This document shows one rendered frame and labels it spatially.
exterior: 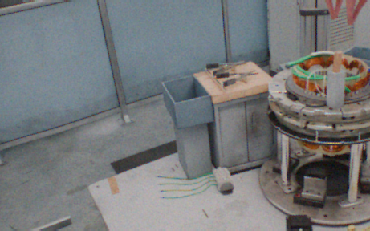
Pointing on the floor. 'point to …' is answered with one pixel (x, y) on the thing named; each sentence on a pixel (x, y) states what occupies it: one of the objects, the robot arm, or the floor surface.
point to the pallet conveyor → (55, 224)
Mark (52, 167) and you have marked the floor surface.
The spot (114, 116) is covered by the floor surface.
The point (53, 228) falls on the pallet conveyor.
